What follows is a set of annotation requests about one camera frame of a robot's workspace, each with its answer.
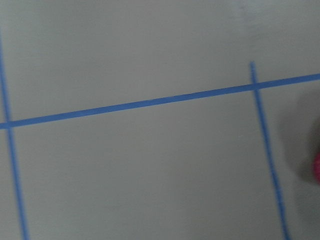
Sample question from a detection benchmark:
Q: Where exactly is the blue tape strip lengthwise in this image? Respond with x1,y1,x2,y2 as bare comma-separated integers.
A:
249,61,292,240

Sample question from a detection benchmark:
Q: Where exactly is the blue tape strip crosswise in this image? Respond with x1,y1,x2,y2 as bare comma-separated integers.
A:
0,73,320,130

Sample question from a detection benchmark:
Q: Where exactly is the lone red yellow apple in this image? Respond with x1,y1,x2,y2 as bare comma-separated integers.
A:
313,152,320,184

